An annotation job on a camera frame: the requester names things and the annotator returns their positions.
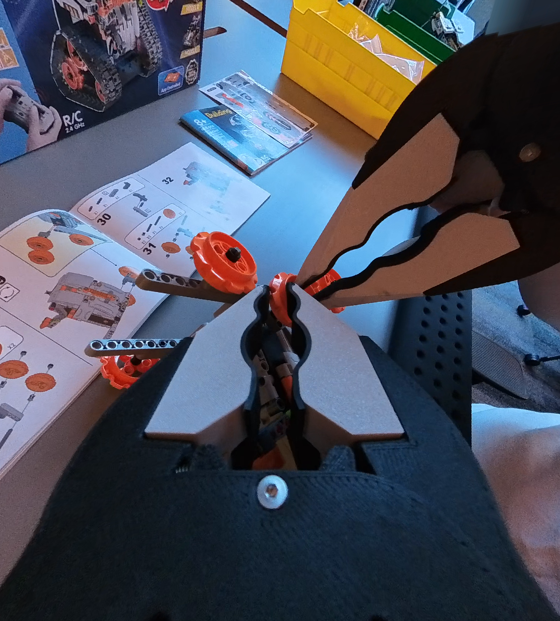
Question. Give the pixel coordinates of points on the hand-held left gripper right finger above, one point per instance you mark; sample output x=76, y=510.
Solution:
x=348, y=383

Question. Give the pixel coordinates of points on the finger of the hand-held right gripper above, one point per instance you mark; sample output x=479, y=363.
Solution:
x=454, y=252
x=396, y=184

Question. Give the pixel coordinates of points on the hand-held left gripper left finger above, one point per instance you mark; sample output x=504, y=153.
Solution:
x=197, y=378

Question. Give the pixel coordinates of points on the grey orange brick robot model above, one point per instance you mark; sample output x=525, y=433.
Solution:
x=178, y=286

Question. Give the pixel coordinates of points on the grey bracket with orange wheels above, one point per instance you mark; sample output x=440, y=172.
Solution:
x=278, y=291

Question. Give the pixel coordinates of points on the black perforated chair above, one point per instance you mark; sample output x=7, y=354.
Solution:
x=435, y=339

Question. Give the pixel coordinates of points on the clear plastic bag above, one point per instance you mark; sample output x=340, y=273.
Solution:
x=391, y=53

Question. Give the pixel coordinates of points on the green plastic bin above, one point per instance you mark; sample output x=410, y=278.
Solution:
x=406, y=29

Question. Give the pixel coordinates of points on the yellow plastic bin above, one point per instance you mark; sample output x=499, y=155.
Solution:
x=328, y=63

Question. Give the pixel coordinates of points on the open white instruction booklet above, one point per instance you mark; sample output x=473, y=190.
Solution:
x=222, y=194

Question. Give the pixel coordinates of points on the small blue booklet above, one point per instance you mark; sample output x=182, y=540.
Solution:
x=222, y=136

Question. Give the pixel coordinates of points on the blue toy kit box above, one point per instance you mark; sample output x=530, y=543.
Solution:
x=28, y=48

